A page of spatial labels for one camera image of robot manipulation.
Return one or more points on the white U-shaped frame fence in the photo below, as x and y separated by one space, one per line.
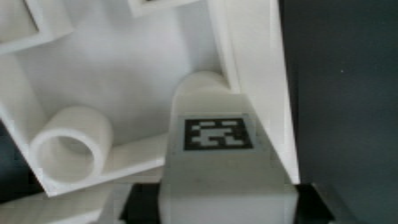
90 206

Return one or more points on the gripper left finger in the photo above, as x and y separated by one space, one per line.
126 206

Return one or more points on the white chair leg with tag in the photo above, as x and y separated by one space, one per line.
225 185

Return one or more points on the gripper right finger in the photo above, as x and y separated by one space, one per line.
325 205

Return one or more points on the white chair seat part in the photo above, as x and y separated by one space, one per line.
101 52

